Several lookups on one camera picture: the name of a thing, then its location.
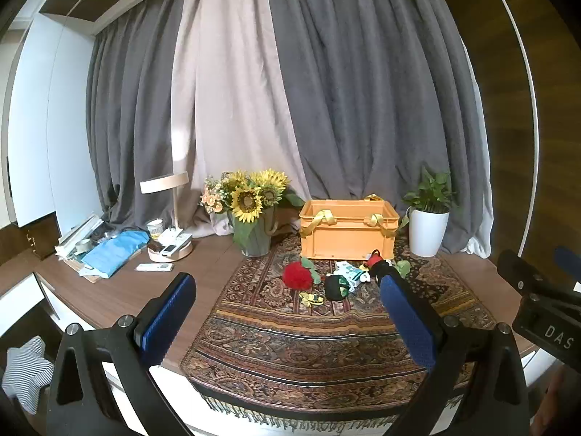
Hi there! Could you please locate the striped pillow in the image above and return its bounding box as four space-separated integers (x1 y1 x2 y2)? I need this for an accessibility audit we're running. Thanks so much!
2 336 56 415

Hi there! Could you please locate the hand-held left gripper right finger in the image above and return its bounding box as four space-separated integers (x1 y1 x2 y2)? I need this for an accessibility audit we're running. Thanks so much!
380 274 533 436

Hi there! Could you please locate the stack of flat boxes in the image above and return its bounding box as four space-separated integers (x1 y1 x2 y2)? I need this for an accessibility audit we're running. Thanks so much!
55 213 106 262

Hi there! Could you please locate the green potted plant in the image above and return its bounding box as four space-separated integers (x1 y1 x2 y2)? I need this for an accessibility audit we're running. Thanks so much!
399 166 457 230

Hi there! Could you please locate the wide grey curtain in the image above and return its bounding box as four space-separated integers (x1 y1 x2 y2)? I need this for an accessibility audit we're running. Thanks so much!
264 0 495 256

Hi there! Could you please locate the patterned table runner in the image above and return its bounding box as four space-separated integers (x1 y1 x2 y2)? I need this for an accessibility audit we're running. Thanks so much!
180 231 498 432

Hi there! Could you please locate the white and green soft toy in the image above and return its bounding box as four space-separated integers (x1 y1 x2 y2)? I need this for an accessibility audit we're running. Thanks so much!
333 261 371 285

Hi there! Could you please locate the red and black plush toy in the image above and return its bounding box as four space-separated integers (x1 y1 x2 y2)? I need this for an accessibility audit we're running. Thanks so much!
365 250 397 279

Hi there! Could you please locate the blue cloth pouch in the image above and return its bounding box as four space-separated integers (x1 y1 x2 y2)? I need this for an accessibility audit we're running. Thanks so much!
82 231 150 279

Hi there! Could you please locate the grey flower vase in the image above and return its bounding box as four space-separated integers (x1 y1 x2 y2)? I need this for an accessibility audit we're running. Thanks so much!
228 204 279 258

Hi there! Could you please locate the beige curtain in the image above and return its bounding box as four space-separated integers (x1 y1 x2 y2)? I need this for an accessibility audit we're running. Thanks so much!
171 0 315 238

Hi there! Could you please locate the orange plastic crate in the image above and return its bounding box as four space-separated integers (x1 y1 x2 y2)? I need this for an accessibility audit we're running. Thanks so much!
298 199 401 259

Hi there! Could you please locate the red plush flower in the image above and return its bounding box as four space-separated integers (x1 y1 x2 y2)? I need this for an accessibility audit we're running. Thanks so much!
282 258 324 292

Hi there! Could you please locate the black and green plush toy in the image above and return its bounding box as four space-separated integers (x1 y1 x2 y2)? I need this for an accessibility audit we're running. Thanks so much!
324 275 353 302

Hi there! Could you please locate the white plant pot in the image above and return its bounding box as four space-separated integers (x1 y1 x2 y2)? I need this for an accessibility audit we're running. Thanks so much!
409 206 451 258

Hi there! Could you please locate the narrow grey curtain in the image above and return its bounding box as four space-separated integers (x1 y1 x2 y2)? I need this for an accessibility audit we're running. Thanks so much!
85 0 201 233

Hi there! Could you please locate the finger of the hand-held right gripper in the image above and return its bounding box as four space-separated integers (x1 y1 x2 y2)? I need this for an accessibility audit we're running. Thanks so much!
496 249 552 301
553 246 581 283

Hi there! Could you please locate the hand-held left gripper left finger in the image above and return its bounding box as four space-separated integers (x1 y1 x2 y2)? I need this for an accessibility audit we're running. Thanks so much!
45 272 197 436

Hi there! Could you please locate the white cabinet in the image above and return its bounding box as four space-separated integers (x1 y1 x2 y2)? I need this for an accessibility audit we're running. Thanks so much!
7 13 106 229

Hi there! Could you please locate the sunflower bouquet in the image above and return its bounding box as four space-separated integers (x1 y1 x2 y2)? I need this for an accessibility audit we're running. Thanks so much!
200 169 306 247

